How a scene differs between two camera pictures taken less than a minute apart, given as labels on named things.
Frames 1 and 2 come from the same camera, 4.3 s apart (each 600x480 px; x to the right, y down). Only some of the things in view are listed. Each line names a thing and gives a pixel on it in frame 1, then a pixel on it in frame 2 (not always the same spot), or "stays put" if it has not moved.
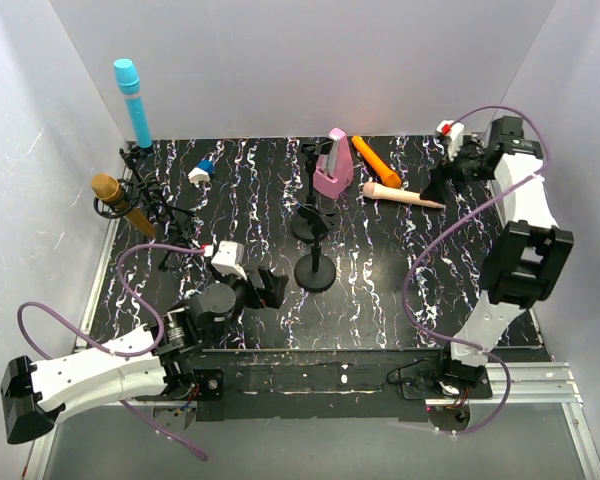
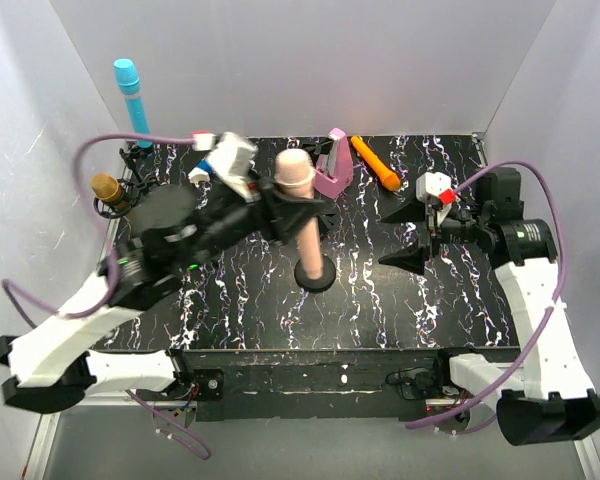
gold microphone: (108, 188) stays put
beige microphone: (376, 191) → (295, 171)
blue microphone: (127, 79) stays put
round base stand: (315, 272) stays put
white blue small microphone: (203, 172) stays put
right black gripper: (450, 165) → (431, 232)
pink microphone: (334, 169) stays put
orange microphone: (387, 176) stays put
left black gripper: (262, 288) → (268, 209)
